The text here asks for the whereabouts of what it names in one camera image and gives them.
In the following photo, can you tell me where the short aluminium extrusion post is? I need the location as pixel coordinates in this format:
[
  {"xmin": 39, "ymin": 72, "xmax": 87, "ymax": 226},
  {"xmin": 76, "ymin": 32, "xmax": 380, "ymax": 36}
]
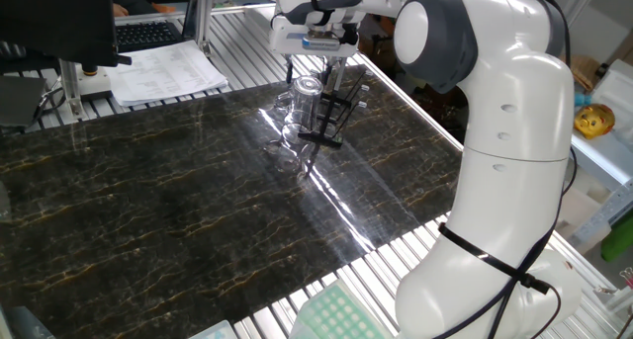
[{"xmin": 58, "ymin": 59, "xmax": 85, "ymax": 122}]

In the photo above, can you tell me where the thin grey vertical post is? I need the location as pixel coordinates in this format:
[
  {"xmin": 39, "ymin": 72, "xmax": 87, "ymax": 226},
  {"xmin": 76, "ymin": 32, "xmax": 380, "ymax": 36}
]
[{"xmin": 332, "ymin": 56, "xmax": 348, "ymax": 93}]

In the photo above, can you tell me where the golden piggy bank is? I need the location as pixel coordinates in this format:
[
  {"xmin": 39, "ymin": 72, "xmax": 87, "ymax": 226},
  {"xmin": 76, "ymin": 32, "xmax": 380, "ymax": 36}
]
[{"xmin": 573, "ymin": 103, "xmax": 617, "ymax": 140}]

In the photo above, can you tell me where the white paper stack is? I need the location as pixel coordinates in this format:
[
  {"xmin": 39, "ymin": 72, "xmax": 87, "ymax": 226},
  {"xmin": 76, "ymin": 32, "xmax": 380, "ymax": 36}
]
[{"xmin": 105, "ymin": 40, "xmax": 229, "ymax": 108}]

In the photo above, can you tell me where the white mount base with knob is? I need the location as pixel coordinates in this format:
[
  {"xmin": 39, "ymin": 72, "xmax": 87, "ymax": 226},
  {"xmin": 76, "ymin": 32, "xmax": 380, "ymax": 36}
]
[{"xmin": 77, "ymin": 64, "xmax": 113, "ymax": 102}]

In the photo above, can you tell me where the grey metal shelf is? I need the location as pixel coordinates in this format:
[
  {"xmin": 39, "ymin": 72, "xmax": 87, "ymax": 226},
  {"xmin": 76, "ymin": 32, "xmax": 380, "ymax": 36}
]
[{"xmin": 571, "ymin": 126, "xmax": 633, "ymax": 192}]

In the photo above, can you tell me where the blue pipette tip box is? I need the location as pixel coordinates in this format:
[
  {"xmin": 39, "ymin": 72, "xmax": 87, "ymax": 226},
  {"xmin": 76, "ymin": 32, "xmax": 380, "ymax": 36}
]
[{"xmin": 190, "ymin": 319, "xmax": 238, "ymax": 339}]

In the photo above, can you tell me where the dark marble pattern board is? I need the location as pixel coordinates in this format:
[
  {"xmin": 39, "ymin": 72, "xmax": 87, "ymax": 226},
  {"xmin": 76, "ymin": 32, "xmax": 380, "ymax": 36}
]
[{"xmin": 0, "ymin": 64, "xmax": 466, "ymax": 339}]

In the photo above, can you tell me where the long black gripper cable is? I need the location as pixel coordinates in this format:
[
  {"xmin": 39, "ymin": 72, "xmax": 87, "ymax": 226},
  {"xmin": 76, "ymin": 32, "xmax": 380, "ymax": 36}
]
[{"xmin": 429, "ymin": 0, "xmax": 580, "ymax": 339}]

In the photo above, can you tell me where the tall aluminium extrusion post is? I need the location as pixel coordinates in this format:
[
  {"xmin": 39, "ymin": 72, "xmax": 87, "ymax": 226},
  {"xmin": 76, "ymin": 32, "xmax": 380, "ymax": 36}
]
[{"xmin": 195, "ymin": 0, "xmax": 215, "ymax": 57}]

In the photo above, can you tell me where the green bin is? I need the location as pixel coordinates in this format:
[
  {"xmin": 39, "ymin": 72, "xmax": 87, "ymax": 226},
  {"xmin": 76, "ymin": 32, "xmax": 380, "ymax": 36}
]
[{"xmin": 600, "ymin": 210, "xmax": 633, "ymax": 264}]

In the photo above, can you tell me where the clear plastic handled cup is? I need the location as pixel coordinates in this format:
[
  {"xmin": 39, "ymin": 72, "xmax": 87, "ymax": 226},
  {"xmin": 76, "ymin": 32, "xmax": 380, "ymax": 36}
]
[{"xmin": 274, "ymin": 75, "xmax": 325, "ymax": 146}]

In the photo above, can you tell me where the brown cardboard piece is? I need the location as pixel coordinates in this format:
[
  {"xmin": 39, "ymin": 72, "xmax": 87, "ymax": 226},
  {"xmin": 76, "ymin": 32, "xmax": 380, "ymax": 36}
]
[{"xmin": 571, "ymin": 54, "xmax": 602, "ymax": 93}]

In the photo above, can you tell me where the translucent white container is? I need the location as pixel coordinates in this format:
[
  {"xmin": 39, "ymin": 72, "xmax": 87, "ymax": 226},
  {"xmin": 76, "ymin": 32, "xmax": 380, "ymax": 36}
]
[{"xmin": 590, "ymin": 59, "xmax": 633, "ymax": 147}]

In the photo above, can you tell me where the black keyboard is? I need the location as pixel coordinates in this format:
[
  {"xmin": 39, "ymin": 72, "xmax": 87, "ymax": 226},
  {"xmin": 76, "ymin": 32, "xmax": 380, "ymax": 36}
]
[{"xmin": 114, "ymin": 20, "xmax": 185, "ymax": 53}]

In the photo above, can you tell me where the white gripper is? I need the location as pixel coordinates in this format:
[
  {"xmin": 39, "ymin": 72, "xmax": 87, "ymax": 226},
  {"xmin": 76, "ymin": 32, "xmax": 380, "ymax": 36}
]
[{"xmin": 269, "ymin": 15, "xmax": 361, "ymax": 86}]

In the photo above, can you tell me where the black monitor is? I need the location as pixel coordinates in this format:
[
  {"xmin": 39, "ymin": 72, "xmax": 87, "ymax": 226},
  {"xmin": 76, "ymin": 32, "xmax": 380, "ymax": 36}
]
[{"xmin": 0, "ymin": 0, "xmax": 133, "ymax": 68}]

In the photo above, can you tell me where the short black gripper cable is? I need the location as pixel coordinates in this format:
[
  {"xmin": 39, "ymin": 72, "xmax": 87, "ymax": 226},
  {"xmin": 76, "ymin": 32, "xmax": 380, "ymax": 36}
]
[{"xmin": 269, "ymin": 11, "xmax": 289, "ymax": 34}]

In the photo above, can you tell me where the black wire cup rack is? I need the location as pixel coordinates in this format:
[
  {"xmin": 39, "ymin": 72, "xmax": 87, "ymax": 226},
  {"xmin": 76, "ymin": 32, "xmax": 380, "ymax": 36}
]
[{"xmin": 298, "ymin": 69, "xmax": 370, "ymax": 149}]

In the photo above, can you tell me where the green pipette tip box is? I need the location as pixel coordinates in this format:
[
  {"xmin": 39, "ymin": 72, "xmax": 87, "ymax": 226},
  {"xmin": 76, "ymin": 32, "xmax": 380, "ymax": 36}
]
[{"xmin": 291, "ymin": 279, "xmax": 397, "ymax": 339}]

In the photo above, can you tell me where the dark grey flat box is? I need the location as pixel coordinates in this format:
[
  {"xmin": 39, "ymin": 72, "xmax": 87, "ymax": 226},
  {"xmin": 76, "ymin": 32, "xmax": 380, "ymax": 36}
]
[{"xmin": 0, "ymin": 74, "xmax": 48, "ymax": 130}]

